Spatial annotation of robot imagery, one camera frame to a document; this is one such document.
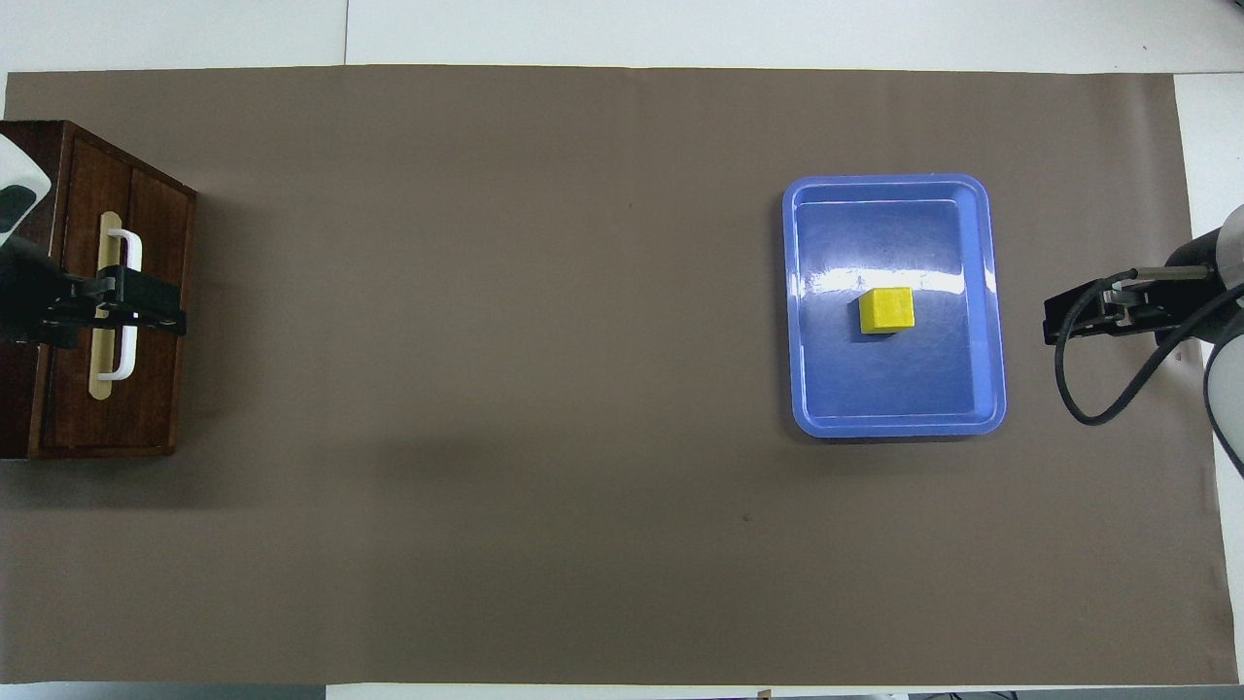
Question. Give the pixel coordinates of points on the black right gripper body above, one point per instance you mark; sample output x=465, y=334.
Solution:
x=1191, y=251

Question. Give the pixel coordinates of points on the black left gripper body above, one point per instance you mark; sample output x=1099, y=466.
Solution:
x=34, y=292

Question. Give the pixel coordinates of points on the dark wooden drawer cabinet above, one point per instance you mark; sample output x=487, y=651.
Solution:
x=155, y=399

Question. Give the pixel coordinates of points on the yellow cube block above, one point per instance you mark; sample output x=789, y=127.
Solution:
x=886, y=309

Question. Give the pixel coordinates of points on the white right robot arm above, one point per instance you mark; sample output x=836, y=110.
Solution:
x=1229, y=389

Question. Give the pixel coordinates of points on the blue plastic tray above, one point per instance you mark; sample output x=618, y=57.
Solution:
x=875, y=389

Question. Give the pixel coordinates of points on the brown table mat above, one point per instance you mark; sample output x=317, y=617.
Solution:
x=583, y=408

